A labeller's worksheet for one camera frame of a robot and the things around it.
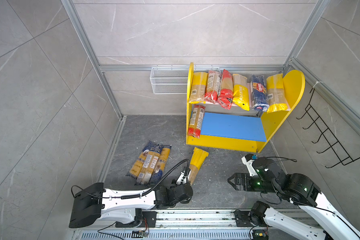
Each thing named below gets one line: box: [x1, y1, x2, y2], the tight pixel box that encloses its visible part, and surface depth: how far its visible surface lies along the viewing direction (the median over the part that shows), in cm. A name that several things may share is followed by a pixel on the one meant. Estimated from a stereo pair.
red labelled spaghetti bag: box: [204, 70, 222, 104], surface depth 72 cm
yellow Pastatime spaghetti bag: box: [232, 73, 250, 111], surface depth 73 cm
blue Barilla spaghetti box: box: [251, 74, 270, 112], surface depth 71 cm
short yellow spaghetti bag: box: [188, 147, 209, 186], surface depth 84 cm
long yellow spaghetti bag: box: [266, 73, 289, 113], surface depth 72 cm
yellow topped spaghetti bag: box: [189, 72, 209, 103], surface depth 75 cm
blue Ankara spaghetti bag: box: [125, 140, 157, 180], surface depth 92 cm
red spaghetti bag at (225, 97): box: [217, 69, 234, 110], surface depth 72 cm
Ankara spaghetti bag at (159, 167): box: [148, 144, 172, 186], surface depth 94 cm
